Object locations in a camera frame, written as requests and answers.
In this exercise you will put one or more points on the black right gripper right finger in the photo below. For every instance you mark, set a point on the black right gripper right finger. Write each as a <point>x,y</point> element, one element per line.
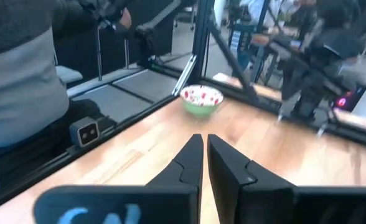
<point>242,199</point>

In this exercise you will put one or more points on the silver metal bracket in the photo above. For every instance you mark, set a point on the silver metal bracket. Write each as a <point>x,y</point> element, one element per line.
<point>184,76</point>

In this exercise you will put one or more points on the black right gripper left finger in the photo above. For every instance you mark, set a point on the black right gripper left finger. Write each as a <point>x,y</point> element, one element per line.
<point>173,199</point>

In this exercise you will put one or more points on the black vertical frame post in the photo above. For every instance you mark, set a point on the black vertical frame post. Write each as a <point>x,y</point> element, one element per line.
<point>201,37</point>

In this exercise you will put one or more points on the black box with red lights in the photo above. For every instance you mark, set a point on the black box with red lights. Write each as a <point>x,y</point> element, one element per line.
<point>354,98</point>

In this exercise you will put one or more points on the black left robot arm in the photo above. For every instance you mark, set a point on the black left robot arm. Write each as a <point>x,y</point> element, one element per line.
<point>313,81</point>

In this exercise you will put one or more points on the grey table-level camera box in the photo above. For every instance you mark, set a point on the grey table-level camera box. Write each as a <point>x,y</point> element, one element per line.
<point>86,133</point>

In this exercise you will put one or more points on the person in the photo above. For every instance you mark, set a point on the person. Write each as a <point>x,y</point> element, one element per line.
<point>264,9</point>
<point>21,77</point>

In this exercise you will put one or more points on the black diagonal frame brace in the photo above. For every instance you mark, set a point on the black diagonal frame brace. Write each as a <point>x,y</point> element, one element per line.
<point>229,59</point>

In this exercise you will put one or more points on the grey stool seat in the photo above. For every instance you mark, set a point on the grey stool seat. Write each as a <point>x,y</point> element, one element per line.
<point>69,74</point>

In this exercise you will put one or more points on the green bowl red flower pattern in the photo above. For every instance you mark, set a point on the green bowl red flower pattern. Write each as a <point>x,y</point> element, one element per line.
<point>201,96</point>

